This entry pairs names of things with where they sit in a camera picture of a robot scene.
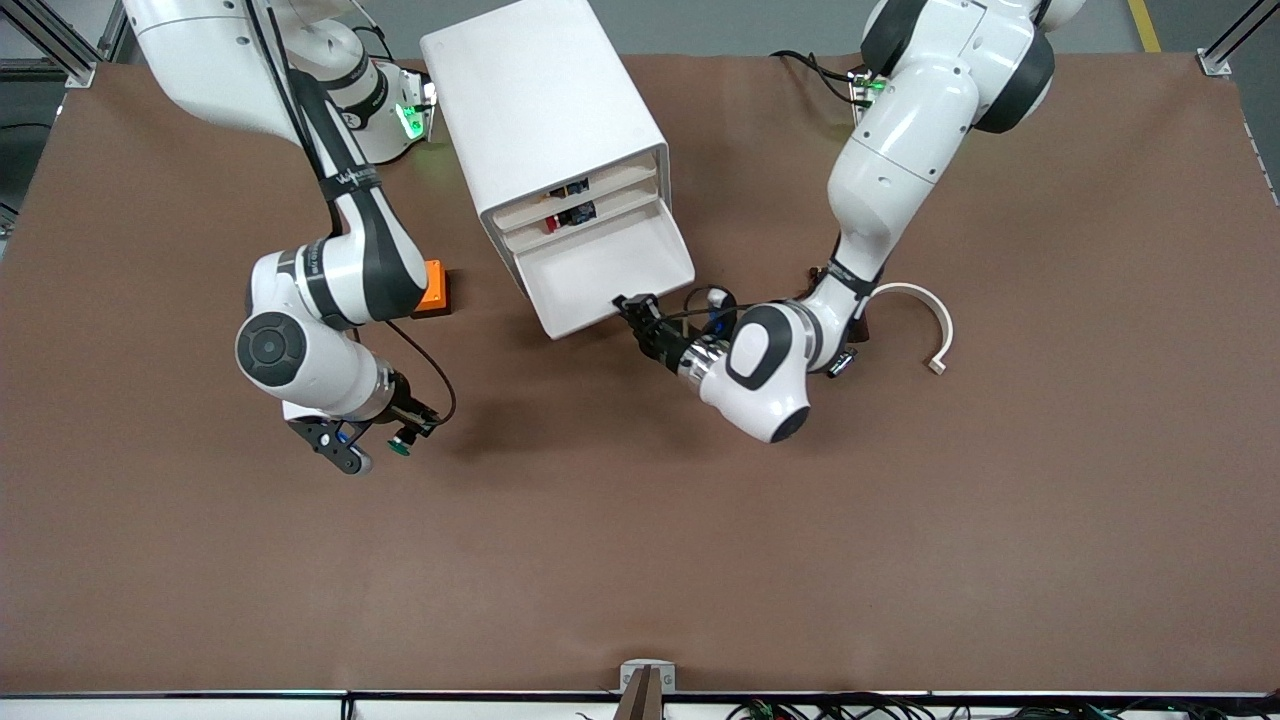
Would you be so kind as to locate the black blue small switch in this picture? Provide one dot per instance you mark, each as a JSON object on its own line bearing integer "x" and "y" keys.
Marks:
{"x": 578, "y": 213}

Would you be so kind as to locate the brown table mat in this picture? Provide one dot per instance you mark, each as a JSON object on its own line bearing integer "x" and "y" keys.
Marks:
{"x": 640, "y": 520}

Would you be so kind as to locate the white drawer cabinet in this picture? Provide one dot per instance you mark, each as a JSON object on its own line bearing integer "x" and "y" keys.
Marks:
{"x": 540, "y": 90}

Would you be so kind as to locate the orange button box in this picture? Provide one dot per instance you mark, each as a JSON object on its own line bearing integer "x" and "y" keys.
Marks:
{"x": 436, "y": 290}

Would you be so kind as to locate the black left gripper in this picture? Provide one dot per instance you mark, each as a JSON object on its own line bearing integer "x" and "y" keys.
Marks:
{"x": 663, "y": 345}

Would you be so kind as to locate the brown terminal block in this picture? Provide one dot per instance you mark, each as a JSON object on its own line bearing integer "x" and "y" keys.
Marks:
{"x": 862, "y": 328}

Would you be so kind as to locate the white curved bracket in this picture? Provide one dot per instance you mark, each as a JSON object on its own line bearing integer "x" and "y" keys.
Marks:
{"x": 925, "y": 297}

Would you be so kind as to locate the green push button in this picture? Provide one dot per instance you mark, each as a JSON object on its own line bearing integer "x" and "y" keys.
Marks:
{"x": 400, "y": 448}

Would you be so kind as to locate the black yellow small component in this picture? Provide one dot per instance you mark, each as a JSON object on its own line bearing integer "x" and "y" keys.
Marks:
{"x": 567, "y": 187}

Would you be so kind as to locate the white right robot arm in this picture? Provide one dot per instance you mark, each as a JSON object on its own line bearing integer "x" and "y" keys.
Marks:
{"x": 300, "y": 370}

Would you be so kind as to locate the aluminium frame profile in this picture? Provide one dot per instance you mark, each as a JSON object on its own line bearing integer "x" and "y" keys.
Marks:
{"x": 80, "y": 72}
{"x": 1215, "y": 62}

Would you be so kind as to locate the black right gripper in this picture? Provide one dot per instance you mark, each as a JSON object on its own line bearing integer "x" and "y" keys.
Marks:
{"x": 404, "y": 411}

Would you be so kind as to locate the white plastic drawer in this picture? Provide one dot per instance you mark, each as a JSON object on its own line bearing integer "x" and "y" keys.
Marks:
{"x": 620, "y": 186}
{"x": 620, "y": 210}
{"x": 610, "y": 270}

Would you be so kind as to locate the small silver metal connector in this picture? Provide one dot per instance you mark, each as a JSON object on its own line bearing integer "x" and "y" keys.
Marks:
{"x": 843, "y": 362}

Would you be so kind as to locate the white table edge rail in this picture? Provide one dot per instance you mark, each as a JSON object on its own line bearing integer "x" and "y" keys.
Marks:
{"x": 200, "y": 708}

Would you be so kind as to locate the grey mount bracket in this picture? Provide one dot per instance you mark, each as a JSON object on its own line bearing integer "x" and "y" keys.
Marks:
{"x": 647, "y": 683}

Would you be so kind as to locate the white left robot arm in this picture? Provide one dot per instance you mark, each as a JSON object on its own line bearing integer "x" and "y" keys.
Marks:
{"x": 900, "y": 160}

